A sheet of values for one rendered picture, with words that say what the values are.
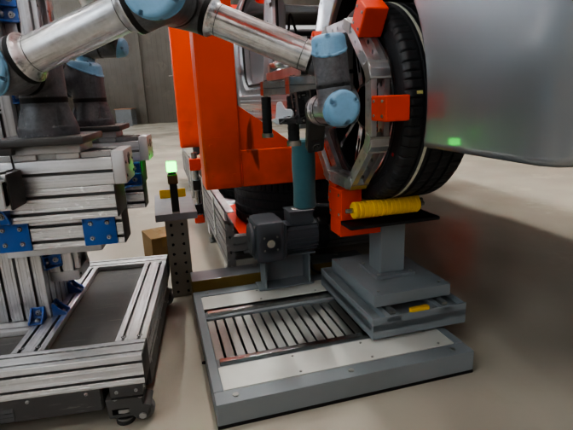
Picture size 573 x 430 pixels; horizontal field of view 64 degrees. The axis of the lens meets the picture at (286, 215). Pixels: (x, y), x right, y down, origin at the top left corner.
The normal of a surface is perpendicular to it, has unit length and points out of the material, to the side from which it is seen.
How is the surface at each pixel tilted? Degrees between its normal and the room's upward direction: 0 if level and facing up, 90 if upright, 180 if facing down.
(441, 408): 0
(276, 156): 90
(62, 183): 90
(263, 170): 90
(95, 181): 90
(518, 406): 0
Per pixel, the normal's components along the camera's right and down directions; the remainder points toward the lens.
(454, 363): 0.27, 0.23
